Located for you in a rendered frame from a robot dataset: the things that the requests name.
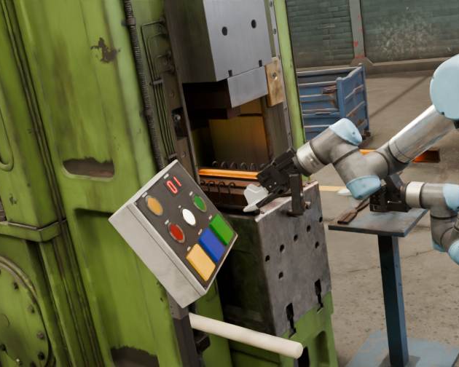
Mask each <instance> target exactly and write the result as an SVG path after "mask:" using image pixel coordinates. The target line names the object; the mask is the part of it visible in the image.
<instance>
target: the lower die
mask: <svg viewBox="0 0 459 367"><path fill-rule="evenodd" d="M197 169H198V170H202V169H212V170H233V171H243V172H254V173H259V172H261V171H260V170H239V169H229V168H217V167H197ZM199 177H200V179H203V180H205V183H206V185H205V186H204V182H203V181H201V182H200V189H201V190H202V191H203V193H204V194H205V195H206V197H207V198H208V199H209V200H210V197H209V193H208V182H209V181H210V180H213V181H215V183H216V187H214V185H213V182H210V185H209V186H210V191H211V199H212V200H213V202H215V203H219V202H220V199H219V191H218V183H219V182H220V181H224V182H225V184H226V187H224V184H223V183H220V186H219V188H220V192H221V200H222V202H223V203H224V204H227V205H230V196H229V192H228V185H229V183H230V182H235V185H236V189H235V188H234V184H233V183H232V184H231V185H230V193H231V198H232V202H233V205H239V206H248V201H247V199H246V197H245V195H244V191H245V190H246V189H247V186H248V185H249V184H253V185H255V186H257V187H260V186H261V184H260V183H259V180H258V179H257V178H249V177H239V176H229V175H211V174H202V173H199Z"/></svg>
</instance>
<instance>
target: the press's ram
mask: <svg viewBox="0 0 459 367"><path fill-rule="evenodd" d="M166 2H167V6H168V13H169V18H170V24H171V29H172V33H173V40H174V44H175V49H176V56H177V61H178V67H179V72H180V76H181V83H197V82H218V81H220V80H223V79H226V78H229V76H235V75H238V74H241V73H244V72H247V71H250V70H253V69H255V68H258V67H260V66H265V65H267V64H270V63H272V54H271V49H270V39H269V34H268V28H267V18H266V13H265V8H264V0H166Z"/></svg>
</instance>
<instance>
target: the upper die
mask: <svg viewBox="0 0 459 367"><path fill-rule="evenodd" d="M182 87H183V91H184V99H185V104H186V108H234V107H236V106H239V105H242V104H244V103H247V102H249V101H251V100H254V99H257V98H260V97H262V96H264V95H267V94H268V89H267V80H266V74H265V69H264V66H260V67H258V68H255V69H253V70H250V71H247V72H244V73H241V74H238V75H235V76H229V78H226V79H223V80H220V81H218V82H197V83H182Z"/></svg>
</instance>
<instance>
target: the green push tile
mask: <svg viewBox="0 0 459 367"><path fill-rule="evenodd" d="M209 227H210V228H212V230H213V231H214V232H215V233H216V235H217V236H218V237H219V239H220V240H221V241H222V242H223V243H224V244H225V246H227V245H228V243H229V242H230V240H231V238H232V236H233V232H232V231H231V229H230V228H229V227H228V226H227V225H226V224H225V222H224V221H223V220H222V219H221V217H220V216H219V214H216V215H215V216H214V217H213V219H212V220H211V222H210V224H209Z"/></svg>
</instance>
